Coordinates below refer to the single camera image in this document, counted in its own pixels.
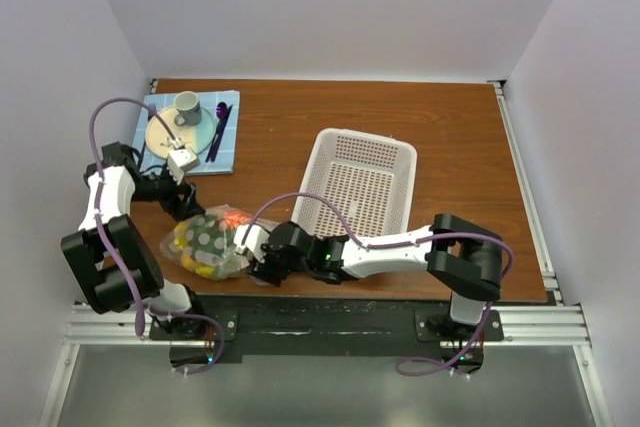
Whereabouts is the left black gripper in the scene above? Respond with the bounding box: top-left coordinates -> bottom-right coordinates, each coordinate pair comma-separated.
130,163 -> 205,221

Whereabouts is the yellow fake banana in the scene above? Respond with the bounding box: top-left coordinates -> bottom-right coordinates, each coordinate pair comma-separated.
169,215 -> 240,280

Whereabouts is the green fake lettuce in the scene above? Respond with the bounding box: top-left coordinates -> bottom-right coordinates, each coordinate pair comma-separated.
188,214 -> 234,265

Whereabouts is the clear zip top bag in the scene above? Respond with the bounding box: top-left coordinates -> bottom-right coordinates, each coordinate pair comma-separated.
160,205 -> 253,281

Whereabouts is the orange fake fruit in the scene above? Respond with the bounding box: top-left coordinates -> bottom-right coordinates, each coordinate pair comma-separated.
223,208 -> 253,229

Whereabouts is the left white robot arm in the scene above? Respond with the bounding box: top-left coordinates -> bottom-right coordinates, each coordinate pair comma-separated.
61,142 -> 207,339

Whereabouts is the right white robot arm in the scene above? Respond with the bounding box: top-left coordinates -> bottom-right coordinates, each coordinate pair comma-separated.
234,214 -> 511,340

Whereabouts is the blue tiled placemat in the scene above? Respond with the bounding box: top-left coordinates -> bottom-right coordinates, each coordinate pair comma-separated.
131,90 -> 241,175

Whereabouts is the beige round plate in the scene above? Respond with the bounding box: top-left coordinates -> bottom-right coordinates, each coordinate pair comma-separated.
144,106 -> 217,159

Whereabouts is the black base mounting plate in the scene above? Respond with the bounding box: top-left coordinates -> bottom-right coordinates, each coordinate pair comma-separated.
150,295 -> 504,370

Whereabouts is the grey ceramic mug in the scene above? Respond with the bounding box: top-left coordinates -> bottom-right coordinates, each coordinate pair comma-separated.
174,91 -> 202,127

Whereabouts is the purple plastic spoon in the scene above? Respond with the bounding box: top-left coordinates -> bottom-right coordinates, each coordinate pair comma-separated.
211,102 -> 230,146

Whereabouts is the white perforated plastic basket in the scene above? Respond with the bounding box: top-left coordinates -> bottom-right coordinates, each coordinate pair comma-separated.
291,128 -> 418,237

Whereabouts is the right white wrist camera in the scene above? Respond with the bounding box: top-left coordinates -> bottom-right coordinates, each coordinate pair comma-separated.
233,224 -> 269,263

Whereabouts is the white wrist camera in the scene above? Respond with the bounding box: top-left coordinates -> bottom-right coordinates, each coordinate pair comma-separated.
233,224 -> 269,263
166,138 -> 200,185

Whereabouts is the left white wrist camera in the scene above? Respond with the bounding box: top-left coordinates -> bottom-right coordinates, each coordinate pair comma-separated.
166,138 -> 200,185

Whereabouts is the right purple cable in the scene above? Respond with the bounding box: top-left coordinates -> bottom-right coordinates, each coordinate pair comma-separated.
247,192 -> 516,378

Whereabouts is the purple cable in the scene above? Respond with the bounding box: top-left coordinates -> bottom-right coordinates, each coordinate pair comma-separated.
247,192 -> 516,378
89,97 -> 229,376

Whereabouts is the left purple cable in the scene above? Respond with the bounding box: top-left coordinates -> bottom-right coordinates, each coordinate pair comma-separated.
89,97 -> 229,376

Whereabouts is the aluminium frame rail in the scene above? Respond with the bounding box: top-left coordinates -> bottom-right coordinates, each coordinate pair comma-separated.
64,304 -> 590,346

